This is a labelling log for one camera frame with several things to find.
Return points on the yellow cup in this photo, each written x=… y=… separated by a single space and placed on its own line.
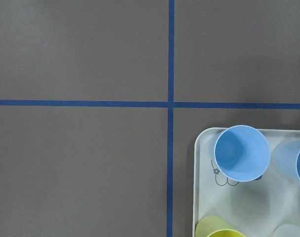
x=213 y=226

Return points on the cream plastic tray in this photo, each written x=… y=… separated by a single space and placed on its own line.
x=255 y=208

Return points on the pale green cup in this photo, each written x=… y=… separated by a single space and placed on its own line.
x=287 y=230

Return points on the light blue cup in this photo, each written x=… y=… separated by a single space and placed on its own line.
x=241 y=153

